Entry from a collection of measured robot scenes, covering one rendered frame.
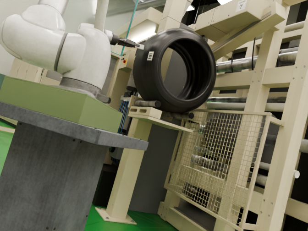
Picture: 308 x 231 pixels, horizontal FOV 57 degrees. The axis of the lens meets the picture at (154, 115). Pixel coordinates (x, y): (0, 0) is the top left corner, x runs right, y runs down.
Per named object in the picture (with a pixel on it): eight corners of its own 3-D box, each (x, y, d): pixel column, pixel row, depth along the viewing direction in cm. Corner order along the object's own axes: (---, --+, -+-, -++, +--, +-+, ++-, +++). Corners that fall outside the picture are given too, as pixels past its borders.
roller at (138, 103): (137, 99, 217) (140, 103, 219) (133, 102, 216) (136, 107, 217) (158, 99, 186) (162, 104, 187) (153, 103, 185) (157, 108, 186)
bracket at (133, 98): (127, 107, 216) (130, 95, 217) (170, 121, 234) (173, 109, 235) (129, 107, 213) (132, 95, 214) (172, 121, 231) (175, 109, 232)
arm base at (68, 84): (97, 100, 96) (102, 84, 96) (43, 87, 102) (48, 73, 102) (117, 110, 113) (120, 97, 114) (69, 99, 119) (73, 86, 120)
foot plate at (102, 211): (94, 208, 229) (95, 205, 229) (124, 212, 241) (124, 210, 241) (104, 221, 205) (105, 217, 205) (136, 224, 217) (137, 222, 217)
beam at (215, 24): (192, 31, 238) (197, 14, 239) (215, 43, 249) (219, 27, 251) (246, 10, 184) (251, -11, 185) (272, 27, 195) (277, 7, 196)
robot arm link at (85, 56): (104, 88, 103) (121, 32, 105) (53, 72, 98) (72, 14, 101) (100, 93, 118) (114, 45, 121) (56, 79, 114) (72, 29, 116)
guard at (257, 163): (163, 187, 237) (184, 108, 243) (165, 188, 238) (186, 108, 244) (240, 232, 157) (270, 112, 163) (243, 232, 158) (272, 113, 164)
